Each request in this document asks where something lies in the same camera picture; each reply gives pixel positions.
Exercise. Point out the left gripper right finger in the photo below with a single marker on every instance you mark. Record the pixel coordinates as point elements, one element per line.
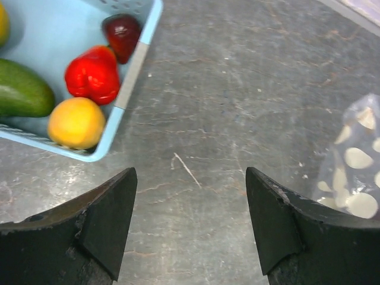
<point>300,241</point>

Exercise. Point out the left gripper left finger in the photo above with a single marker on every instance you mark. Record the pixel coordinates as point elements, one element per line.
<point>81,241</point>

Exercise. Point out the clear zip top bag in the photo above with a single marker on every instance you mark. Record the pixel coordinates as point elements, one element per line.
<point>348,178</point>

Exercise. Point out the red bell pepper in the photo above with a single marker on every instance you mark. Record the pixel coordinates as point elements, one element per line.
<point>94,75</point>

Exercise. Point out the yellow orange round fruit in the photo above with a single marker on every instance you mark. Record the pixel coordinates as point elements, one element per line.
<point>4,26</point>

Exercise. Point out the small yellow fruit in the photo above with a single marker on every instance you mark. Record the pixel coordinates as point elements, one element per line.
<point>76,123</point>

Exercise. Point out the green yellow mango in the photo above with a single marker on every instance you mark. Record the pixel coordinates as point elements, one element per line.
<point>23,92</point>

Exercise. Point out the light blue plastic basket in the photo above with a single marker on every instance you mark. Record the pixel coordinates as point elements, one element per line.
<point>47,35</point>

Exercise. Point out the small dark red fruit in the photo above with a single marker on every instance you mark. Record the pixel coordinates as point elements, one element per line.
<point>122,32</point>

